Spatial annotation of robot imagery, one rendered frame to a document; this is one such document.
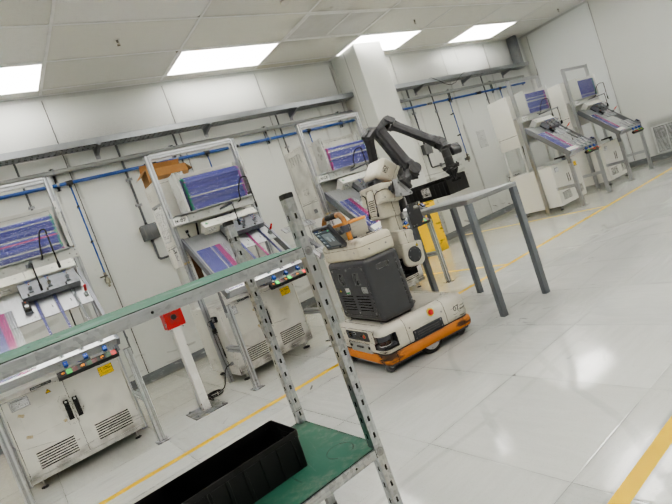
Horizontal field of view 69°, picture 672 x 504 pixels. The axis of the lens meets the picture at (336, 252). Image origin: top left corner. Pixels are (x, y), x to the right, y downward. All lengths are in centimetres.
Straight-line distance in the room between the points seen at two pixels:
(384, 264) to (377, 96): 415
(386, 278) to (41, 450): 235
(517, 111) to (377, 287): 485
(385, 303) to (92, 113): 385
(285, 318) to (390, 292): 137
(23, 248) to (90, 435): 129
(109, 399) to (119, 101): 327
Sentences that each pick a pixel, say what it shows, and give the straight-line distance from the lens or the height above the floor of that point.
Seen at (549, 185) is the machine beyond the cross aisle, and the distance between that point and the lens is 732.
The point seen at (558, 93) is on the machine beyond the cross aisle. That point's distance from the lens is 871.
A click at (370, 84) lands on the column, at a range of 680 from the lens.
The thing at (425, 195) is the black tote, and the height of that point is 91.
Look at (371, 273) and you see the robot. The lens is 287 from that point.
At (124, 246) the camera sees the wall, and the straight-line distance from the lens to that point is 540.
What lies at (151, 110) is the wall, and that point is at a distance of 585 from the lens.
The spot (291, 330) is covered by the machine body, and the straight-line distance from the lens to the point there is 411.
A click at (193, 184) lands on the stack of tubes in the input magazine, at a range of 407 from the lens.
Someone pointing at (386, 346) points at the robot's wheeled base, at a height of 17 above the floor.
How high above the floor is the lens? 101
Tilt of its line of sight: 4 degrees down
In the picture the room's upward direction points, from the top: 19 degrees counter-clockwise
